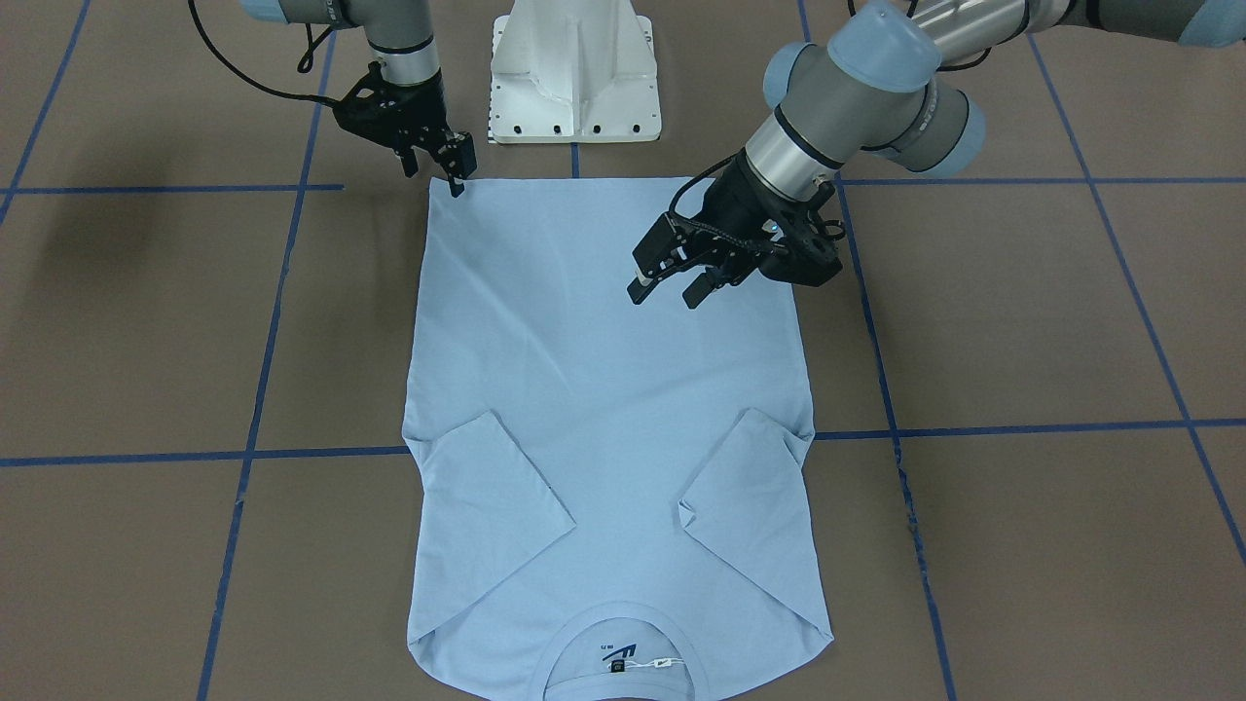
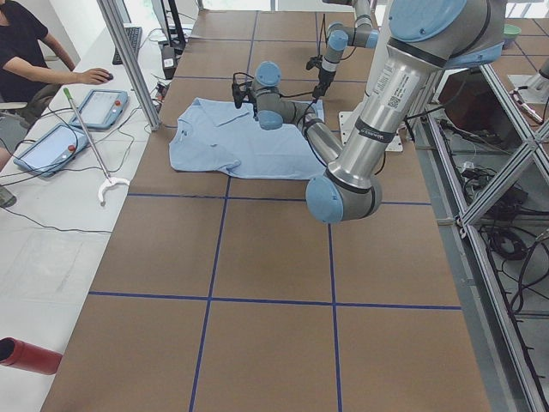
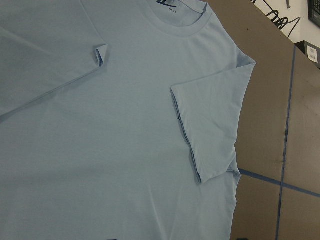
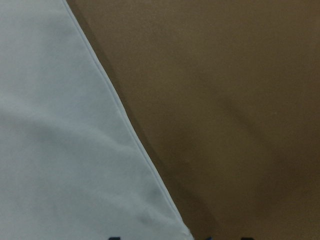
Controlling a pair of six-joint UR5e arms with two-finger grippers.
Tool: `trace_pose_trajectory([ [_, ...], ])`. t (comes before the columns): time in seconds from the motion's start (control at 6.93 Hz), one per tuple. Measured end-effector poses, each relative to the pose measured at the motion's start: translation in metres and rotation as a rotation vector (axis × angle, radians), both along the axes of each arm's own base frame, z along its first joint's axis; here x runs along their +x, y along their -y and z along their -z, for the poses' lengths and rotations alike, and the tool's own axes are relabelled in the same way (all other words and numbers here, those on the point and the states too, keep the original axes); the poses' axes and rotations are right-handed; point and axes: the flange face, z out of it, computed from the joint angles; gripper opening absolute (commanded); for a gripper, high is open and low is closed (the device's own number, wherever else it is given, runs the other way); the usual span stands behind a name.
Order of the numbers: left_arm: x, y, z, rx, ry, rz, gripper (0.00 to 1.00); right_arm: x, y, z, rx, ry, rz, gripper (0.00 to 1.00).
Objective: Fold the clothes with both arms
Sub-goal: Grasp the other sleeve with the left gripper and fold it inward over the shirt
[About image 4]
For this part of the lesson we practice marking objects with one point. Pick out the light blue t-shirt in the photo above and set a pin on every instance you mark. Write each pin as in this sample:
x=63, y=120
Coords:
x=71, y=165

